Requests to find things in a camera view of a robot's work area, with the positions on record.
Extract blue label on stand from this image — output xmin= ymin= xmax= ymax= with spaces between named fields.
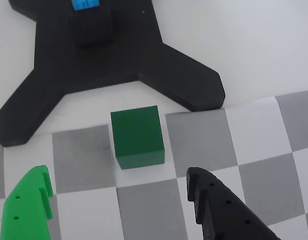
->
xmin=71 ymin=0 xmax=101 ymax=12

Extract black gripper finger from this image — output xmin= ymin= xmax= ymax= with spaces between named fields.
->
xmin=185 ymin=166 xmax=282 ymax=240

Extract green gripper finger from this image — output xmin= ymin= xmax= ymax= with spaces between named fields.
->
xmin=0 ymin=164 xmax=54 ymax=240

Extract green cube dice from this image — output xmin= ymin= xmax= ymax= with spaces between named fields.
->
xmin=110 ymin=105 xmax=166 ymax=170

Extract grey white checkered mat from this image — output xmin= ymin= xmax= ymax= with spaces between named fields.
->
xmin=0 ymin=89 xmax=308 ymax=240

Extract black cross-shaped stand base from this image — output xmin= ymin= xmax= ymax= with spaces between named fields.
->
xmin=0 ymin=0 xmax=226 ymax=148

